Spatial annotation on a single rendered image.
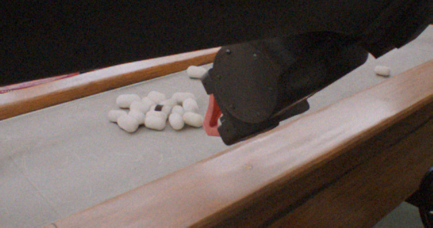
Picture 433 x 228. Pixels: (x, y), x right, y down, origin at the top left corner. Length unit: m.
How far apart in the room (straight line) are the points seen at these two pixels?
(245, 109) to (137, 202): 0.19
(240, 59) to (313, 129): 0.33
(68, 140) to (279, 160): 0.29
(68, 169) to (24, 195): 0.07
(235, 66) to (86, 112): 0.47
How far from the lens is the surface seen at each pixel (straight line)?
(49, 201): 0.53
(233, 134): 0.40
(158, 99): 0.73
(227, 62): 0.31
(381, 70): 0.94
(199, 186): 0.49
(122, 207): 0.46
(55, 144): 0.66
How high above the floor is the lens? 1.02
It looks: 22 degrees down
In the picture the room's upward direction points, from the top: straight up
